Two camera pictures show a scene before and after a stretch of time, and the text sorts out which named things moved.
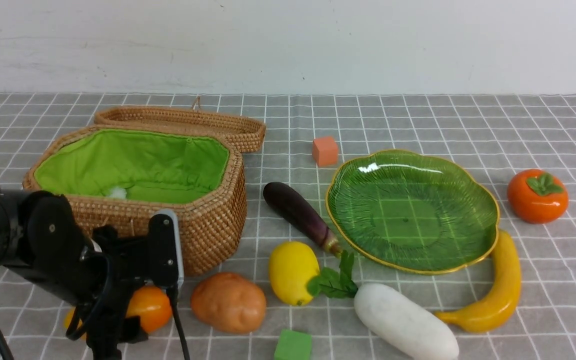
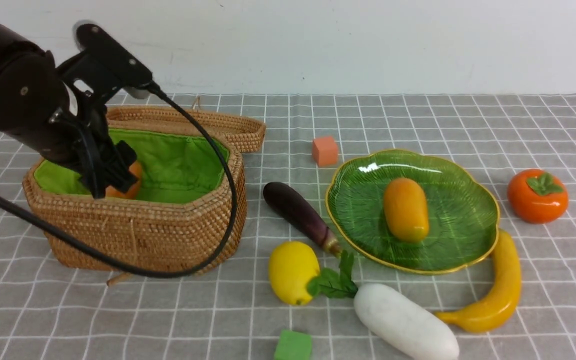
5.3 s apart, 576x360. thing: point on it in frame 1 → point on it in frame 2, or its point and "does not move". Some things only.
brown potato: [229, 301] → [133, 192]
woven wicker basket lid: [247, 133] does not move
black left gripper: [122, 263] → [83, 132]
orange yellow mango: [152, 303] → [406, 210]
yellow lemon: [292, 265] does not move
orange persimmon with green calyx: [537, 196] does not move
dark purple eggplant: [291, 204] does not move
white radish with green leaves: [388, 313] does not move
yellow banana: [497, 306] does not move
